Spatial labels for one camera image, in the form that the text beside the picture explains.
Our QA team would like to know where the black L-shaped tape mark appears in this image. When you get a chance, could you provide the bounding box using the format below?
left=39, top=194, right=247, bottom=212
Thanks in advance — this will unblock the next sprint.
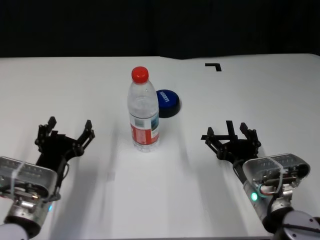
left=204, top=62, right=222, bottom=72

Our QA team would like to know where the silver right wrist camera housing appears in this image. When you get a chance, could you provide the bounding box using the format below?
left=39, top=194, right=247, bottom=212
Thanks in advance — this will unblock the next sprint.
left=242, top=153, right=311, bottom=198

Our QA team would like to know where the clear water bottle red cap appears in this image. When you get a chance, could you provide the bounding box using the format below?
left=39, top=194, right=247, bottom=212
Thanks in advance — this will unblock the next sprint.
left=127, top=66, right=161, bottom=154

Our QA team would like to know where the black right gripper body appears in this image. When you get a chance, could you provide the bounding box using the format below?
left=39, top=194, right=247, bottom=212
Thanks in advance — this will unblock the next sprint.
left=218, top=139, right=260, bottom=173

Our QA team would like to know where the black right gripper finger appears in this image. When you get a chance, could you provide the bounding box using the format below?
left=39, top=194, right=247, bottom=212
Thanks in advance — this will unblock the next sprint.
left=205, top=126, right=228, bottom=160
left=239, top=122, right=262, bottom=155

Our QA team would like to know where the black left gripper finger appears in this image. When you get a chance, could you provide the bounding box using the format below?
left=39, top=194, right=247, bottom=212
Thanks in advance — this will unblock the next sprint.
left=71, top=119, right=96, bottom=156
left=34, top=116, right=58, bottom=152

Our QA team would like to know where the blue round lid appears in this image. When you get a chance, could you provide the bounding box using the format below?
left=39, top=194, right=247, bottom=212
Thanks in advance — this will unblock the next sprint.
left=155, top=88, right=181, bottom=119

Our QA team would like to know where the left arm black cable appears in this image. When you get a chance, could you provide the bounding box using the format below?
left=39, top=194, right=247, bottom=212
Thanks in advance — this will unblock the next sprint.
left=55, top=161, right=70, bottom=200

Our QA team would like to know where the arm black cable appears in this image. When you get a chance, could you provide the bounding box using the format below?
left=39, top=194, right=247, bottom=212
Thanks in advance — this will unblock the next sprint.
left=232, top=161, right=248, bottom=186
left=55, top=161, right=70, bottom=200

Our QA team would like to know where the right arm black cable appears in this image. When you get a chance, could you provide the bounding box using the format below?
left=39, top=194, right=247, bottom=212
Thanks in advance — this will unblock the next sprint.
left=232, top=161, right=248, bottom=186

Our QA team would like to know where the black curtain backdrop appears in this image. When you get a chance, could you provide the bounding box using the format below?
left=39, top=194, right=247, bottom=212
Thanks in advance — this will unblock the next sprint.
left=0, top=0, right=320, bottom=61

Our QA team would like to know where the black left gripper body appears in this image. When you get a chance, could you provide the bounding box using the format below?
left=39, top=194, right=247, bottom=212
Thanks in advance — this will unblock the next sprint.
left=36, top=133, right=75, bottom=173

